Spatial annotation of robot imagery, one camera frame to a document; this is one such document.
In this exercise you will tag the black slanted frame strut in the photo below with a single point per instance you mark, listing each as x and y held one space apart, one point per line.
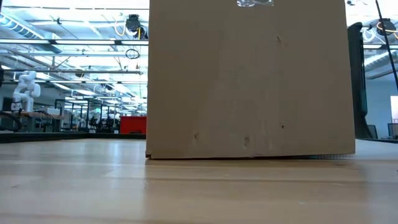
387 40

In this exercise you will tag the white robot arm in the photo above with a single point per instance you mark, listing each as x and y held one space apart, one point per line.
26 90

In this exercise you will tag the wheeled grey workbench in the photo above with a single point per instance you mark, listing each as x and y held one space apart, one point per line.
37 116

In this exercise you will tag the brown cardboard shipping box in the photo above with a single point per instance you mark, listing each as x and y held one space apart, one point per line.
248 81

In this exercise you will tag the large red tote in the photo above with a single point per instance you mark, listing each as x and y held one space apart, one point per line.
133 125

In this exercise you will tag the white box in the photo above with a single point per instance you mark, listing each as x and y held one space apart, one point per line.
53 111

